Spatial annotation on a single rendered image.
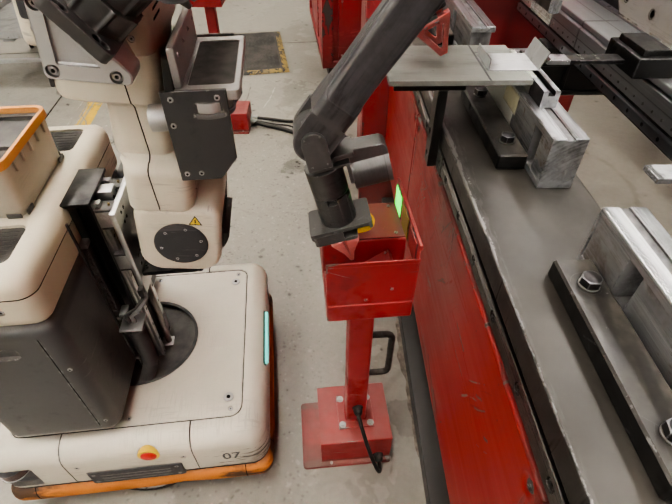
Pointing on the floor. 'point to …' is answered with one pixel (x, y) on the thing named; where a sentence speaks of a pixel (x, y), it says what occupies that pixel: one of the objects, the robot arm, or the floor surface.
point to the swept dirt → (405, 378)
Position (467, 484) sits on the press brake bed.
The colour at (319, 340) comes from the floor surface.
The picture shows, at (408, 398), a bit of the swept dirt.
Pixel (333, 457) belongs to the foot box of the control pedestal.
